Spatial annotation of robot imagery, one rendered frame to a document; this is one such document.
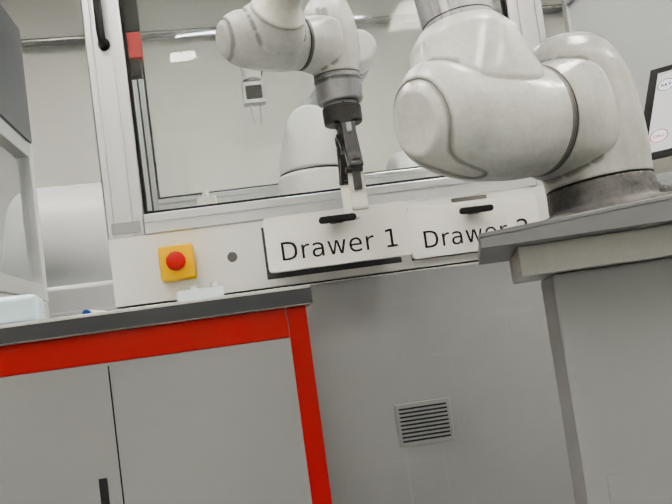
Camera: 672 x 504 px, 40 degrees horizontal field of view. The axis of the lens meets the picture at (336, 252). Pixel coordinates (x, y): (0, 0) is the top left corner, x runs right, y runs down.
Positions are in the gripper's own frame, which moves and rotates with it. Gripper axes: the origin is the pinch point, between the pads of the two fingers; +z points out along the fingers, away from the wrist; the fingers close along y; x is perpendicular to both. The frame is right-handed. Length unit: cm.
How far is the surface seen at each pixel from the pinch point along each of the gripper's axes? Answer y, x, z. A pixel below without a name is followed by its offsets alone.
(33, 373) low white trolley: -34, 55, 23
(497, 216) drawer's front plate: 22.7, -33.6, 2.5
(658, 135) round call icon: 19, -71, -10
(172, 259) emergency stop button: 17.1, 36.7, 3.3
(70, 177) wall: 331, 108, -81
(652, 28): 160, -145, -77
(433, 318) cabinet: 24.5, -16.6, 22.5
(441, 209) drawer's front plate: 22.7, -21.5, -0.6
